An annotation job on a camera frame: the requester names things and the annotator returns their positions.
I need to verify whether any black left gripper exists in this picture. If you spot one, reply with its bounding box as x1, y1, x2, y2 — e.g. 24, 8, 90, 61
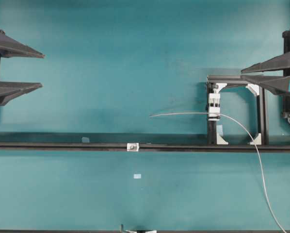
0, 30, 45, 106

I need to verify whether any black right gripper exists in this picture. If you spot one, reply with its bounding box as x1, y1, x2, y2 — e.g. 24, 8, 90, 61
241, 30, 290, 124

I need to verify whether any thin grey wire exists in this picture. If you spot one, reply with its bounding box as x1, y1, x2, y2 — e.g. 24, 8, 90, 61
149, 112, 287, 233

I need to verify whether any small metal corner fitting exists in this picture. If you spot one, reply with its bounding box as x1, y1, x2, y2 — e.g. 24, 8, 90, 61
127, 143, 140, 152

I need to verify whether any pale blue tape square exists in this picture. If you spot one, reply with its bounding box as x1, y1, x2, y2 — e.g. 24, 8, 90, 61
133, 174, 142, 179

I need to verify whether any black rectangular frame stand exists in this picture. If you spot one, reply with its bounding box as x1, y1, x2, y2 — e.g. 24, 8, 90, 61
206, 75, 269, 145

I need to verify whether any long black aluminium rail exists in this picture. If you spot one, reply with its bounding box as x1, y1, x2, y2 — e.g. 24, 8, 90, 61
0, 142, 290, 152

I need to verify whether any white wire clamp holder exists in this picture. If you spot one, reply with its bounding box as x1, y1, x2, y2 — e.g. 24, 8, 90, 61
207, 83, 225, 121

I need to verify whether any pale tape patch near rail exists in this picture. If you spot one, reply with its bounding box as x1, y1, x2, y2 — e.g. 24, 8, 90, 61
81, 137, 90, 143

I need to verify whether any black bottom edge rail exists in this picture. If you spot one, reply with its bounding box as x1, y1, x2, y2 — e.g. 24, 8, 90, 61
0, 230, 283, 233

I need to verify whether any white bracket at bottom edge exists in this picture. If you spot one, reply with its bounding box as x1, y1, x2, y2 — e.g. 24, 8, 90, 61
120, 224, 145, 233

